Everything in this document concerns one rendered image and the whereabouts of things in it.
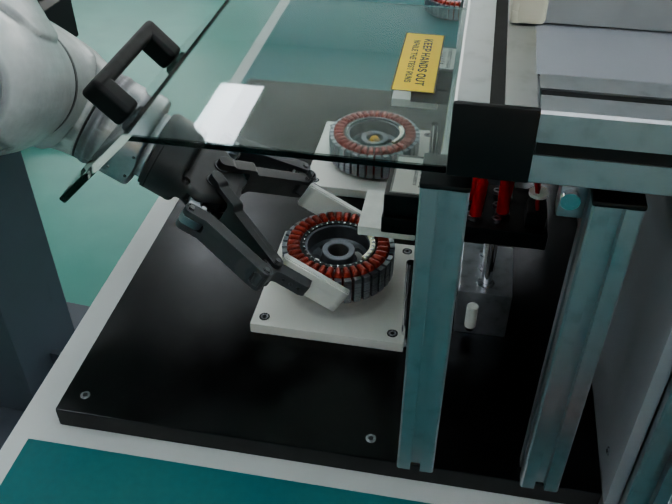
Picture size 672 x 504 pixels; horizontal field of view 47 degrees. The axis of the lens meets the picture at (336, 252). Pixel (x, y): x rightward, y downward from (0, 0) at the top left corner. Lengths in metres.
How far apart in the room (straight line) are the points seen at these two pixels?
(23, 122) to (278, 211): 0.42
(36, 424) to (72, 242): 1.48
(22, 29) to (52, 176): 1.94
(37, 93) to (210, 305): 0.32
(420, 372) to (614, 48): 0.26
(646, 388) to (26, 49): 0.47
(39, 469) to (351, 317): 0.31
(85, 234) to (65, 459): 1.54
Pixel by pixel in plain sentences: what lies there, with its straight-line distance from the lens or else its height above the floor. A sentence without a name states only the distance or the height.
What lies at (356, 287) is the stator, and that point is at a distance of 0.73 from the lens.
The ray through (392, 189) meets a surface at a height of 0.92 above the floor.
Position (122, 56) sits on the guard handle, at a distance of 0.61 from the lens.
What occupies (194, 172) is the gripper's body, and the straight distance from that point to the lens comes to 0.74.
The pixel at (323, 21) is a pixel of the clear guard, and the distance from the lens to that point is 0.64.
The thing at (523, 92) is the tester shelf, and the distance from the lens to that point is 0.44.
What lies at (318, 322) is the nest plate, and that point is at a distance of 0.76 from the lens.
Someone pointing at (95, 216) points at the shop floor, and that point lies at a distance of 2.30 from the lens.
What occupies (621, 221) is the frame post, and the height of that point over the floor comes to 1.04.
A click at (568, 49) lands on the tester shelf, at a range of 0.49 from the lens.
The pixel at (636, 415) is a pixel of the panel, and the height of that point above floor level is 0.88.
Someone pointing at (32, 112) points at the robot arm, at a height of 1.05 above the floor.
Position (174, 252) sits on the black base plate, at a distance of 0.87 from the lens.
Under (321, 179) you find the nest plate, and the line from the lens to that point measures 0.95.
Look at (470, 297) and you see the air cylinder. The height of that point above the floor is 0.82.
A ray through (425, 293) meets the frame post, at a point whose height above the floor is 0.97.
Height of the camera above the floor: 1.31
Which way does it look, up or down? 39 degrees down
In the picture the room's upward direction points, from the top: straight up
